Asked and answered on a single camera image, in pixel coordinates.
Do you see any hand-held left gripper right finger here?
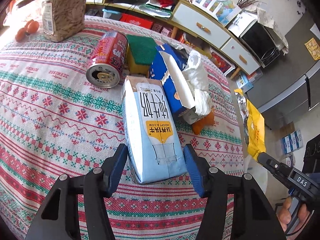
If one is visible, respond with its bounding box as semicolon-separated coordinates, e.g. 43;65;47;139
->
184;144;287;240

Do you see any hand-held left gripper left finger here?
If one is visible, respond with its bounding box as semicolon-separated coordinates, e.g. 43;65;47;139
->
25;144;129;240

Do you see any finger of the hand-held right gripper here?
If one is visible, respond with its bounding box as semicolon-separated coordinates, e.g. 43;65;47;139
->
257;152;292;178

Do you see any yellow snack packet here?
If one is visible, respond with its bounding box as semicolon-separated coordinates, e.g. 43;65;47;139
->
234;89;266;162

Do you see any light blue milk carton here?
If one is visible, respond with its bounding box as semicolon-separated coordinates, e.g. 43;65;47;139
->
122;75;188;185

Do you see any blue cardboard box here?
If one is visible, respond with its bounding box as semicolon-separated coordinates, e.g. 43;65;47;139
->
149;44;200;124

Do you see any green and yellow sponge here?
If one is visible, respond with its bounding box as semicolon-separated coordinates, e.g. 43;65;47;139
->
126;34;157;75

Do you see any person's right hand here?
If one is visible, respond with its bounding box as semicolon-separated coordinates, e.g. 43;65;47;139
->
277;196;312;233

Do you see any blue and white carton stack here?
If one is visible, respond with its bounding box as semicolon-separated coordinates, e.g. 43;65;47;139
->
281;129;304;155

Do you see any patterned tablecloth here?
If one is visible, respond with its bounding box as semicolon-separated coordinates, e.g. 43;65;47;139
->
0;15;248;240

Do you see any grey refrigerator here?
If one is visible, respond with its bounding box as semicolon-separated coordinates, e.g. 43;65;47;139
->
244;17;320;130

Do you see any white plastic bag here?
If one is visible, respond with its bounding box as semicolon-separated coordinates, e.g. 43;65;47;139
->
181;50;213;115

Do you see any red drink can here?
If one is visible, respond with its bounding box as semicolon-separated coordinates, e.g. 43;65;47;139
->
86;31;129;88

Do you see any black microwave oven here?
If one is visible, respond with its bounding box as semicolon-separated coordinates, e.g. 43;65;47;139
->
239;24;280;67

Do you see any yellow note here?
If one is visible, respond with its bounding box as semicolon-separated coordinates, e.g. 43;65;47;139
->
304;38;320;60

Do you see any white appliance box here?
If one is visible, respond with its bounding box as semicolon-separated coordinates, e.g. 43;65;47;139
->
229;12;258;37

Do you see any red bag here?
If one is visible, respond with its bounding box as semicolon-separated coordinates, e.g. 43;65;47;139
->
120;14;154;30

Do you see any white and yellow cabinet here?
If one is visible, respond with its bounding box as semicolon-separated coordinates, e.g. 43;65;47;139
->
85;0;263;75

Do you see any clear jar of pasta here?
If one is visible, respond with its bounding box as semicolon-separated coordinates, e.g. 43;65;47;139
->
41;0;90;43

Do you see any tangerine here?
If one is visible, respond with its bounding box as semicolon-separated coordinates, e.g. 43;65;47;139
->
15;27;28;42
25;20;40;34

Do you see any colourful map poster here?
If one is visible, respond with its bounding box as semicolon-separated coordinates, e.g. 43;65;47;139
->
192;0;242;27

